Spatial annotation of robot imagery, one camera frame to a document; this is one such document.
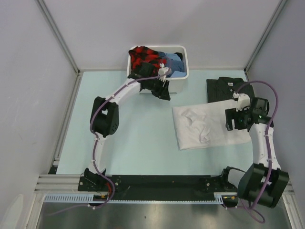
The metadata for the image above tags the white plastic bin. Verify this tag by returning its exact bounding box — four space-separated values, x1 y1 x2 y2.
127 45 189 93

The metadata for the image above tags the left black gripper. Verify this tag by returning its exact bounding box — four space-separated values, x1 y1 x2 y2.
147 77 171 101

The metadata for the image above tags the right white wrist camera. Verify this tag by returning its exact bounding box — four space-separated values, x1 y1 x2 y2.
233 93 251 112

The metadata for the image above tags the aluminium front rail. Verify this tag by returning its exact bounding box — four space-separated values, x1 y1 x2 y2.
34 174 81 194

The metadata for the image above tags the white long sleeve shirt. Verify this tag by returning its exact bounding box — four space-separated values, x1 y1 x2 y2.
172 100 251 150

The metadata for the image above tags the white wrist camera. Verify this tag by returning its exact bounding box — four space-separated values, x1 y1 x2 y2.
233 93 251 112
158 63 171 82

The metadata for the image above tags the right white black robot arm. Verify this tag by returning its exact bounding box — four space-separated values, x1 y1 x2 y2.
220 94 289 208

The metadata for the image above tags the white slotted cable duct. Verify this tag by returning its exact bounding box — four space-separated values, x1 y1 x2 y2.
44 194 224 205

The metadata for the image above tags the aluminium corner post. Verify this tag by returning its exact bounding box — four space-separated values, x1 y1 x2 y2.
35 0 80 75
244 0 289 74

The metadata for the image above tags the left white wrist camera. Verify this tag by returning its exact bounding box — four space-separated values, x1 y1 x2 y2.
158 63 171 82

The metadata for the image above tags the red black plaid shirt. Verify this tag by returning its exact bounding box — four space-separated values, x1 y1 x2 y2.
128 46 167 76

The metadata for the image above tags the right aluminium corner post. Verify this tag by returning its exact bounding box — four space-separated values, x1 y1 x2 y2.
244 0 289 74

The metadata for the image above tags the folded black striped shirt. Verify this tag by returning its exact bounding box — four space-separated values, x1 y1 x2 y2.
206 77 255 103

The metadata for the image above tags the blue patterned shirt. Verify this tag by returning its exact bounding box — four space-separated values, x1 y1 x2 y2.
158 52 186 78

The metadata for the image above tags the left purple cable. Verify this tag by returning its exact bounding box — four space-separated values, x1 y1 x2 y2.
46 59 174 216

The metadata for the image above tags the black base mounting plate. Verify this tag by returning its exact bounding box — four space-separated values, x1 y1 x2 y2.
78 174 239 201

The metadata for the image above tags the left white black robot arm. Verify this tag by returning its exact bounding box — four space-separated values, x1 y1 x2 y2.
84 62 171 191

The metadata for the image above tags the left aluminium corner post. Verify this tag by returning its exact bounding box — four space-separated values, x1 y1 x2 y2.
35 0 80 75

